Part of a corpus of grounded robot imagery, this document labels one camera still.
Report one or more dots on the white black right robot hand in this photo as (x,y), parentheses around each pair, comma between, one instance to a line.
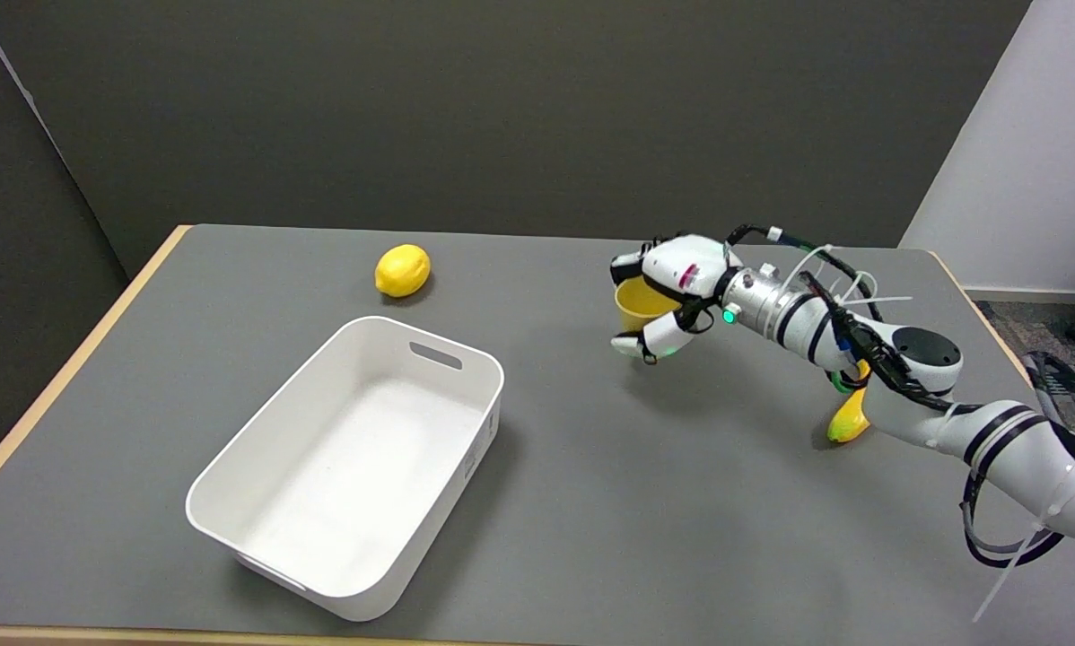
(672,292)

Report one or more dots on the yellow plastic cup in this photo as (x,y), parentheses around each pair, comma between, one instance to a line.
(642,303)

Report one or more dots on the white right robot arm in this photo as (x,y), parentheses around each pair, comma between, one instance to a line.
(914,386)

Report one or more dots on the yellow banana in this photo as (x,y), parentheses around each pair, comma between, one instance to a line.
(850,414)

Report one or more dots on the yellow lemon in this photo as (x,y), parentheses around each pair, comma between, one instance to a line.
(403,270)

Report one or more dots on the white plastic storage bin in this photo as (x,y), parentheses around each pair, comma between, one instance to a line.
(349,467)

